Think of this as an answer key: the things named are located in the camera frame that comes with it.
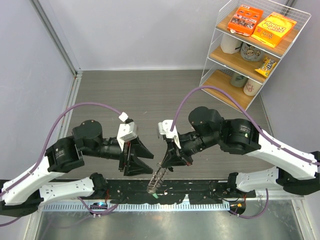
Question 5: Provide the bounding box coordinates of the white wire shelf rack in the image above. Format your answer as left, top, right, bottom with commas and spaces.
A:
199, 0, 311, 110

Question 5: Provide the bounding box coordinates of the grey cartoon mug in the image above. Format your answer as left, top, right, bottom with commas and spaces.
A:
240, 42, 265, 62

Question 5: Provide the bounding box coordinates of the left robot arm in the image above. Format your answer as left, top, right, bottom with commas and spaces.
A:
0, 120, 154, 218

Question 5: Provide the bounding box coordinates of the white mug red writing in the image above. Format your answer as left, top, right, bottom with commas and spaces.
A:
243, 78, 263, 97

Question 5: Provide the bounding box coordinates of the white slotted cable duct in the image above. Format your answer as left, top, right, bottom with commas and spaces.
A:
42, 201, 230, 212

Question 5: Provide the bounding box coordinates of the yellow snack bag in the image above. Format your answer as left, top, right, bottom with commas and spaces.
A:
251, 12, 297, 48

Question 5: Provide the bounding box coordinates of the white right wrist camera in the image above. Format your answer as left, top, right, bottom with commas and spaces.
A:
157, 119, 181, 149

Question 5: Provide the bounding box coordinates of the green plastic key tag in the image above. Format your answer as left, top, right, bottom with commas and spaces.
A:
152, 193, 159, 199

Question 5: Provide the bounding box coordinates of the grey-green mug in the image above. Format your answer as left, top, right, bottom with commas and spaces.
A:
229, 72, 248, 88

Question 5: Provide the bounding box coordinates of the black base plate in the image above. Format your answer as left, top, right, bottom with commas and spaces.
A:
90, 179, 256, 205

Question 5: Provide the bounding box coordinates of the yellow candy packet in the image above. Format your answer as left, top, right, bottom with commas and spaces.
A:
255, 56, 277, 78

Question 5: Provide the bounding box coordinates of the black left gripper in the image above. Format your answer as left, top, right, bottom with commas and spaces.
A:
84, 136, 156, 175

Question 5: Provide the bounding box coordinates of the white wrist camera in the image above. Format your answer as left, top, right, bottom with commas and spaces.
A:
157, 119, 181, 149
116, 122, 138, 151

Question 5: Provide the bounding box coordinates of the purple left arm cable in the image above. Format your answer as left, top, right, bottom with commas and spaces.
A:
0, 101, 130, 228

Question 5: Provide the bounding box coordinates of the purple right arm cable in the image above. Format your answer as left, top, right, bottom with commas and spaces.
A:
169, 85, 320, 166

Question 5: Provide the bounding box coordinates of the orange snack box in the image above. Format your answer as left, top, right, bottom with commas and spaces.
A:
227, 4, 264, 37

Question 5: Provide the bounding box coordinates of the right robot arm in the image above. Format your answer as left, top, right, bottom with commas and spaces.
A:
158, 106, 320, 197

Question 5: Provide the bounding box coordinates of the white paper roll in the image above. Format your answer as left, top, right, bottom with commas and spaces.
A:
220, 33, 243, 54

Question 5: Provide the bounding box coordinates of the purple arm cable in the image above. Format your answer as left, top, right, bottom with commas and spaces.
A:
169, 85, 320, 166
0, 101, 130, 228

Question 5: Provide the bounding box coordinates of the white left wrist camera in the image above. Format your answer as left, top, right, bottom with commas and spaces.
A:
116, 122, 138, 151

